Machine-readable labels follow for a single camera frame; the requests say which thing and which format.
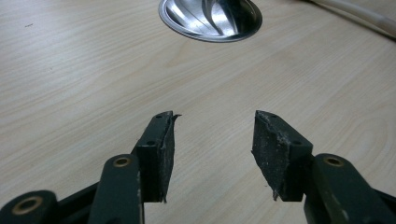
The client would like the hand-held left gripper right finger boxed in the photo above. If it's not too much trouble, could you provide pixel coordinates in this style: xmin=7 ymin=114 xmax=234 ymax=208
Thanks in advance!
xmin=250 ymin=109 xmax=315 ymax=203

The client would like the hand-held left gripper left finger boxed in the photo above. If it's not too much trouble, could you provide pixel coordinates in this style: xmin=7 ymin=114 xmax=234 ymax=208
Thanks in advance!
xmin=131 ymin=110 xmax=183 ymax=203

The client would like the round steel bowl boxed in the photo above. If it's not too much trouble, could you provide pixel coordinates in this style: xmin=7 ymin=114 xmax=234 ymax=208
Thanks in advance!
xmin=158 ymin=0 xmax=263 ymax=44

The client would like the cream cable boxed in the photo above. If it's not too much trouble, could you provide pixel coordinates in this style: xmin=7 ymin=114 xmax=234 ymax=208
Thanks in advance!
xmin=306 ymin=0 xmax=396 ymax=40

